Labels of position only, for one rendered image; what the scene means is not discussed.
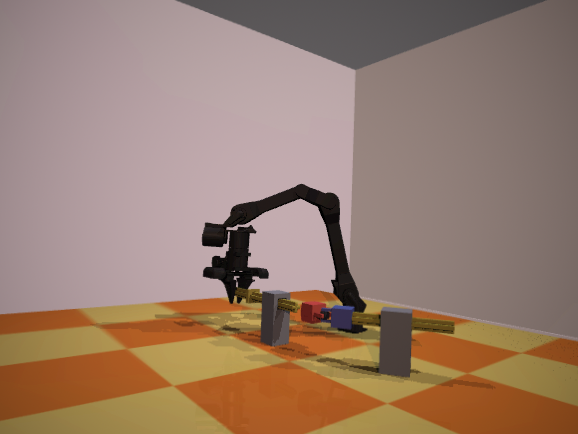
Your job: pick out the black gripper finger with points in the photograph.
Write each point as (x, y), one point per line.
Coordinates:
(244, 284)
(230, 286)

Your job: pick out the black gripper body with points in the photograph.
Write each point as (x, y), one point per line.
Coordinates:
(237, 261)

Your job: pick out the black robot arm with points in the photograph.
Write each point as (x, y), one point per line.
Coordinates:
(215, 235)

